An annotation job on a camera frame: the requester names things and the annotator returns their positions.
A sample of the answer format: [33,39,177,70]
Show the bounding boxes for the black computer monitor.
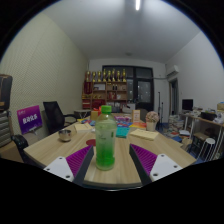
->
[181,98,194,112]

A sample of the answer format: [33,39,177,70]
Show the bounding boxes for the white round stool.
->
[199,137,217,161]

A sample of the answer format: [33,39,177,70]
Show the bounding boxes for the black chair armrest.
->
[11,134,34,164]

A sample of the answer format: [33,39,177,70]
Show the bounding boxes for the black tripod stand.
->
[156,91,165,124]

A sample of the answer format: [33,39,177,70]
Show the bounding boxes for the green drink bottle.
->
[95,105,118,172]

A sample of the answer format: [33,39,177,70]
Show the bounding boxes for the small steel cup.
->
[58,129,73,143]

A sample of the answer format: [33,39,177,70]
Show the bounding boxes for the dark glass door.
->
[102,65,155,113]

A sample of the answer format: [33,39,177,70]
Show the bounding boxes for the yellow gift box red ribbon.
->
[90,106,103,122]

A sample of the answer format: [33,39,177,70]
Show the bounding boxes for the grey striped cushion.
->
[0,111,14,148]

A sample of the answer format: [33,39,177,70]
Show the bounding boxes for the pink box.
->
[114,115,132,124]

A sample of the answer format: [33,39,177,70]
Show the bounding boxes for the small cream book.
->
[73,122,94,134]

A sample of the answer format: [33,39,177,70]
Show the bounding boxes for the purple sign board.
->
[16,104,43,135]

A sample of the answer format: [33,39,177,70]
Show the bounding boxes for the black office chair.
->
[42,100,79,135]

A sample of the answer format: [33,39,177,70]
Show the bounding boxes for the blue colourful book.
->
[116,121,132,128]

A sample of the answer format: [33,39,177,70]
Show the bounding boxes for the pink flowers in white pot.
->
[145,110,160,132]

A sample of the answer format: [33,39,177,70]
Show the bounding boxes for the cluttered wooden side desk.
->
[181,111,224,158]

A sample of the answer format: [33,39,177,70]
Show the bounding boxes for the black case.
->
[0,74,14,113]

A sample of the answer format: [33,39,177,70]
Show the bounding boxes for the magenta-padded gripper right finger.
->
[128,143,183,186]

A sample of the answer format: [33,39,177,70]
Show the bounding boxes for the wide cream book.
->
[129,128,160,141]

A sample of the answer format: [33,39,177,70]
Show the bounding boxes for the orange book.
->
[129,121,148,130]

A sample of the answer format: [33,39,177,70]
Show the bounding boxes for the wooden shelf unit with trophies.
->
[81,68,129,111]

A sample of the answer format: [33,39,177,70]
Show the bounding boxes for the small round white table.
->
[73,109,92,119]

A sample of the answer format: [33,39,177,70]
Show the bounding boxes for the flat round red coaster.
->
[85,138,98,148]

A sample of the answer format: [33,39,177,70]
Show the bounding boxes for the small standing card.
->
[131,109,142,124]

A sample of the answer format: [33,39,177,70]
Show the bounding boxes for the white wall air conditioner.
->
[165,64,180,78]

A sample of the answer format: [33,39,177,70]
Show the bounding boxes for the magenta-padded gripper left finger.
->
[43,144,95,187]

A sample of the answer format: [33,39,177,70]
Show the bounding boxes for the teal book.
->
[115,126,131,139]

